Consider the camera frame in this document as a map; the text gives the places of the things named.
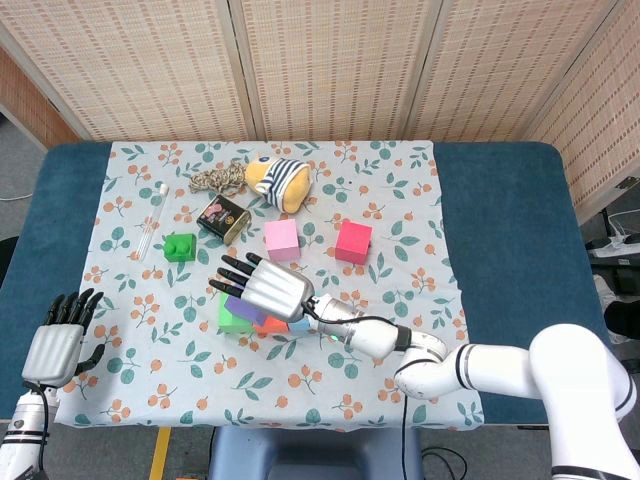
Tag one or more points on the floral berry tablecloth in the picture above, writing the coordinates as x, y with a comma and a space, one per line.
150, 350

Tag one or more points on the clear plastic tube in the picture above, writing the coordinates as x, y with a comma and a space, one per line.
152, 220

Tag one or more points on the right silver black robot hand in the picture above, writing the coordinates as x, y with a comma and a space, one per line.
275, 290

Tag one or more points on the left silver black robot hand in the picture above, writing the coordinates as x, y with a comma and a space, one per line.
52, 350

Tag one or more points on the orange foam cube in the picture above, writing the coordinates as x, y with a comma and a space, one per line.
272, 326

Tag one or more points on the black gold tin can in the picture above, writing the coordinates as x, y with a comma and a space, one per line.
222, 217

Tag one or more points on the black equipment box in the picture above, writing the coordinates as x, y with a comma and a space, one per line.
625, 277

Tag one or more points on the yellow striped plush toy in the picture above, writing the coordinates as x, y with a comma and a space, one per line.
280, 182

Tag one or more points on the green toy building brick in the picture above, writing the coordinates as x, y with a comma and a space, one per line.
179, 248

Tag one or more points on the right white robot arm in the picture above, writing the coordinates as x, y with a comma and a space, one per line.
500, 365

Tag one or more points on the pink foam cube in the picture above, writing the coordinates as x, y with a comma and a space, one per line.
281, 239

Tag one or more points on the red foam cube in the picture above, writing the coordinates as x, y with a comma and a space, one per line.
353, 241

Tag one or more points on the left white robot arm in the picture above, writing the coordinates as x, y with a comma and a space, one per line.
22, 435

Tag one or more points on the green foam cube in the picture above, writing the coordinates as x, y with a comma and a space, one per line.
225, 322

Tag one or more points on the blue foam cube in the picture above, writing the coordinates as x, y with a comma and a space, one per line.
299, 327

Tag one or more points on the purple foam cube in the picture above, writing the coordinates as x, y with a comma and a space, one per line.
245, 312

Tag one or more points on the white shoe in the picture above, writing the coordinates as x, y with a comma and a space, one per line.
604, 292

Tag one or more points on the white power strip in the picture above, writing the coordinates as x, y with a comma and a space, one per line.
615, 252

